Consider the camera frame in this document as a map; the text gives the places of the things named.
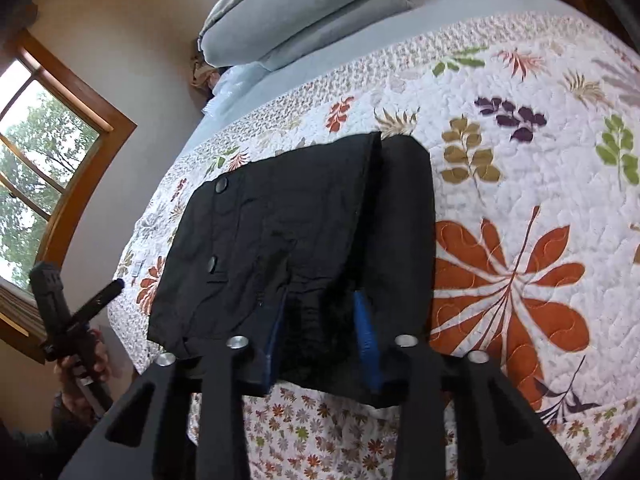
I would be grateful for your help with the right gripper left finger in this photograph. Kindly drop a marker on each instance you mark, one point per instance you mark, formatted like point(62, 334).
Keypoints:
point(183, 418)

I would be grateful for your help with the black pants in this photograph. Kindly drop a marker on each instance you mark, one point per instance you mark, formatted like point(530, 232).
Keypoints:
point(321, 257)

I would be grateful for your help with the person's left hand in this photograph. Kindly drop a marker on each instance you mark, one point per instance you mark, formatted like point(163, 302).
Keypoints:
point(71, 394)

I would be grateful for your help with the wooden framed side window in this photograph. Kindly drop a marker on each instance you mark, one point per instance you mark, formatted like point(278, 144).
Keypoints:
point(58, 137)

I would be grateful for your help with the pile of clothes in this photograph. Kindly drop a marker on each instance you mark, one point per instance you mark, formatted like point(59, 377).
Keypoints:
point(204, 76)

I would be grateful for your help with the floral quilt bedspread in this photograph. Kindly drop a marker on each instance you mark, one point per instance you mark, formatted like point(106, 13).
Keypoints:
point(532, 124)

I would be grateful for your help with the folded grey blanket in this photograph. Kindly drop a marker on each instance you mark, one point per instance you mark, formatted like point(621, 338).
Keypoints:
point(275, 33)

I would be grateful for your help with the light blue bed sheet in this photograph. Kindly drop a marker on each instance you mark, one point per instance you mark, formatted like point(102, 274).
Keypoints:
point(426, 16)

